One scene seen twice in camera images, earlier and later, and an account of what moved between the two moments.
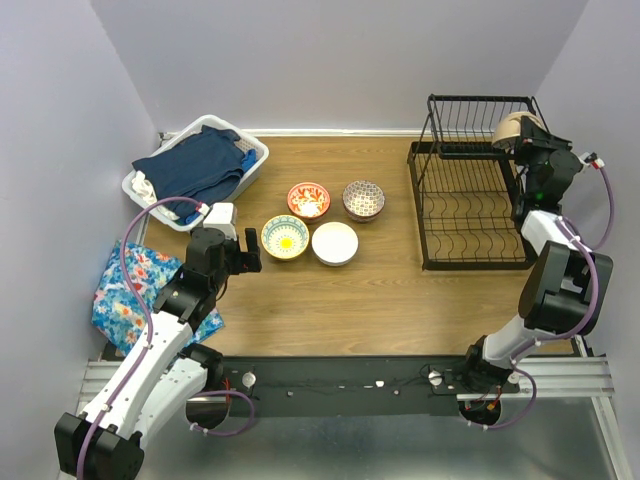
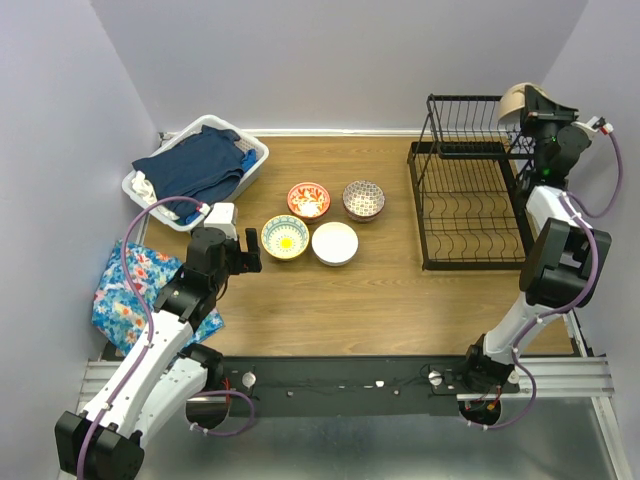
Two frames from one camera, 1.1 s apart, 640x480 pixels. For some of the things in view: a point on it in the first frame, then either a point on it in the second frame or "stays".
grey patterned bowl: x=363 y=200 stays
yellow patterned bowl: x=285 y=237 stays
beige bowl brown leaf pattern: x=508 y=129 to x=514 y=98
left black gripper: x=246 y=261 stays
